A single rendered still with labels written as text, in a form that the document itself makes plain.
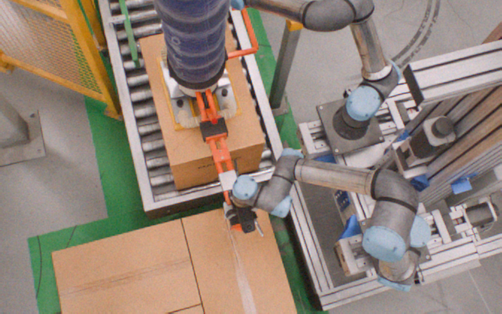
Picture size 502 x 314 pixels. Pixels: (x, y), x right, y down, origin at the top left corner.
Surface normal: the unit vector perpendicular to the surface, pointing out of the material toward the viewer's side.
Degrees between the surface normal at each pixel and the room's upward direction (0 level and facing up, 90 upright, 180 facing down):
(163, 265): 0
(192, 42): 77
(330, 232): 0
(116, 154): 0
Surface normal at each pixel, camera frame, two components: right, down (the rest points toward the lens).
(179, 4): -0.12, 0.83
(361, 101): -0.01, -0.22
